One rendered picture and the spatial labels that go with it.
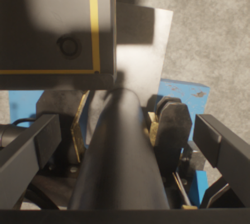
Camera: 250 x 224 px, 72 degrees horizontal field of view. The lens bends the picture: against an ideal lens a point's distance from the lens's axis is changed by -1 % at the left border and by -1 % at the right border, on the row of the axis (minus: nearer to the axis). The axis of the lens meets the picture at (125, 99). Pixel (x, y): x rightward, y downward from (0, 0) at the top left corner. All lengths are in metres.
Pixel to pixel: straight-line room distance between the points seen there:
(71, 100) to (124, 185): 0.42
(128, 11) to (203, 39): 0.52
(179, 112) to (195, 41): 0.64
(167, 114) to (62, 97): 0.40
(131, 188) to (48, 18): 0.32
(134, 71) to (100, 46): 0.71
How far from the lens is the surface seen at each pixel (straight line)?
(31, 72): 0.35
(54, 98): 0.70
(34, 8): 0.35
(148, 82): 1.03
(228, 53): 1.33
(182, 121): 0.72
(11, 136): 0.85
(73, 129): 0.73
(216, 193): 0.35
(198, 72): 1.26
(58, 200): 0.84
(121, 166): 0.38
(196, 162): 0.83
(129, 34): 1.00
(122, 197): 0.32
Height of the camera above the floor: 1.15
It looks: 73 degrees down
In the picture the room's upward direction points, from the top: 179 degrees clockwise
